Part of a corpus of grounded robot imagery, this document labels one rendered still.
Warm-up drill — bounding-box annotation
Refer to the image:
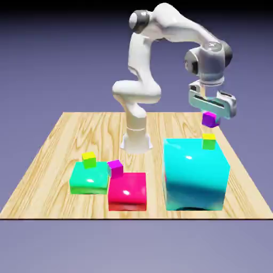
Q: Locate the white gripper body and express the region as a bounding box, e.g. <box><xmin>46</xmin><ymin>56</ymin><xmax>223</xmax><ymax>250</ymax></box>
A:
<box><xmin>188</xmin><ymin>89</ymin><xmax>237</xmax><ymax>119</ymax></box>

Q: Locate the small purple cube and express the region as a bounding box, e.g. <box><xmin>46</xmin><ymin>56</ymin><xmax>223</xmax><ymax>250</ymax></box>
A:
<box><xmin>202</xmin><ymin>111</ymin><xmax>220</xmax><ymax>129</ymax></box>

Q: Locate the small yellow cube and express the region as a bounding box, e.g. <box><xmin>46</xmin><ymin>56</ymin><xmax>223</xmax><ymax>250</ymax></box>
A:
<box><xmin>82</xmin><ymin>151</ymin><xmax>97</xmax><ymax>170</ymax></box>
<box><xmin>202</xmin><ymin>133</ymin><xmax>216</xmax><ymax>150</ymax></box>

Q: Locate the small magenta cube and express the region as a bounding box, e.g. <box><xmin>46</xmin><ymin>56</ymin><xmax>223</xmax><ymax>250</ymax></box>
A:
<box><xmin>107</xmin><ymin>159</ymin><xmax>124</xmax><ymax>179</ymax></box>

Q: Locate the large cyan box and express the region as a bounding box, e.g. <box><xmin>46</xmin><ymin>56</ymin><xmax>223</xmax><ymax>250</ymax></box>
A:
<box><xmin>163</xmin><ymin>138</ymin><xmax>231</xmax><ymax>211</ymax></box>

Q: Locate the large pink box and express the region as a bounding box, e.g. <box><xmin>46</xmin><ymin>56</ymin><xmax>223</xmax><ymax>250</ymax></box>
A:
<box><xmin>108</xmin><ymin>172</ymin><xmax>147</xmax><ymax>212</ymax></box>

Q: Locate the large green box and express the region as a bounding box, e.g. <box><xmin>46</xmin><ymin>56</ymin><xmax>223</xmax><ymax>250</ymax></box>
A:
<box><xmin>69</xmin><ymin>161</ymin><xmax>110</xmax><ymax>195</ymax></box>

